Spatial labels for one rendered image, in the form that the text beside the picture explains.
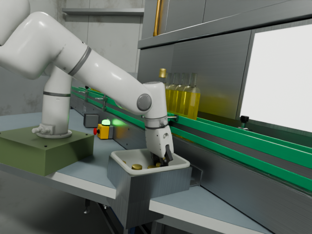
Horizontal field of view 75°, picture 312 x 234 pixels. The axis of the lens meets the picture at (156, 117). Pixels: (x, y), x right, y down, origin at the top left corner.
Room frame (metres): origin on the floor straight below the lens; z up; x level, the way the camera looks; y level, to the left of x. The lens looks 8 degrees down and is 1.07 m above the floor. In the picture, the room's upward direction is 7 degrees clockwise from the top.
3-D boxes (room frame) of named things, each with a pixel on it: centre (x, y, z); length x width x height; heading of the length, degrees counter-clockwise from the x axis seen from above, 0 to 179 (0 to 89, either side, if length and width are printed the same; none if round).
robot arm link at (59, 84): (0.77, 0.39, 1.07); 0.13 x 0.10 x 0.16; 82
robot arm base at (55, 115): (0.76, 0.39, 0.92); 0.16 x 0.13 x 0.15; 168
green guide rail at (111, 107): (1.54, 0.49, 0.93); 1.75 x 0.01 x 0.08; 34
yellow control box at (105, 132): (1.11, 0.28, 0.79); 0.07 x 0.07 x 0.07; 34
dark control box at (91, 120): (1.34, 0.43, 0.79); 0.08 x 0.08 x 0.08; 34
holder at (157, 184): (0.65, -0.02, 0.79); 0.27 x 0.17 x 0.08; 124
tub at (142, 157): (0.64, 0.00, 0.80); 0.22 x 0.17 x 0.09; 124
